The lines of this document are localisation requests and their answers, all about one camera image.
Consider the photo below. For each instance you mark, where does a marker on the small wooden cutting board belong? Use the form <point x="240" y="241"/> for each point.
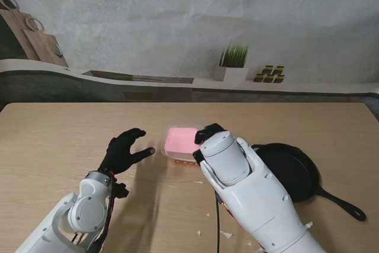
<point x="44" y="48"/>

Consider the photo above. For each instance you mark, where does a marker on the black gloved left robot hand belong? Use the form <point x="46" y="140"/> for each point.
<point x="118" y="155"/>

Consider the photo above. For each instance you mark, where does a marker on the white paper food container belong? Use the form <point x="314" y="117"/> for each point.
<point x="183" y="161"/>

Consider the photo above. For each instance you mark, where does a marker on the clear plastic lid pink sheet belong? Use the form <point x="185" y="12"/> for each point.
<point x="180" y="140"/>

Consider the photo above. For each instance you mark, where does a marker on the large wooden cutting board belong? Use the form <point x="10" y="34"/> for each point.
<point x="12" y="28"/>

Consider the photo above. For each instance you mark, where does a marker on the white block on floor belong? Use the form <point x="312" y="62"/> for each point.
<point x="234" y="57"/>

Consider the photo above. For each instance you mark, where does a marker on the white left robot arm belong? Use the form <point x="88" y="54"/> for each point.
<point x="86" y="208"/>

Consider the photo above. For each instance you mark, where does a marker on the dark glass cooktop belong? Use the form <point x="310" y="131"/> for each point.
<point x="139" y="78"/>

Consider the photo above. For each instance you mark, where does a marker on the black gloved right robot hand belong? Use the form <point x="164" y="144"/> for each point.
<point x="207" y="131"/>

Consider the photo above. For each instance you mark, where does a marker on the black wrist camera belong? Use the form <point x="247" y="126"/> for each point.
<point x="197" y="156"/>
<point x="121" y="190"/>

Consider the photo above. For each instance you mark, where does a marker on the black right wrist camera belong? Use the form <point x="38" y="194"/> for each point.
<point x="197" y="156"/>

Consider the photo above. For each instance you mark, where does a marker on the white kitchen counter grey front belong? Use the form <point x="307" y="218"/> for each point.
<point x="44" y="84"/>

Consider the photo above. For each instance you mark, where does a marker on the black cast iron skillet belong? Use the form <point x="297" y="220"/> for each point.
<point x="284" y="170"/>

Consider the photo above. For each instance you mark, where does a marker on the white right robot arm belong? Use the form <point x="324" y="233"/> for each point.
<point x="245" y="193"/>

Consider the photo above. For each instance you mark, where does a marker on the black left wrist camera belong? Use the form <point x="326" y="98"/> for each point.
<point x="121" y="190"/>

